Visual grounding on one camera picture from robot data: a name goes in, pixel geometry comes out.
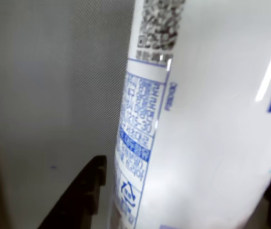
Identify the white can with blue print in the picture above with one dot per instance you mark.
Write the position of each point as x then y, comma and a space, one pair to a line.
209, 119

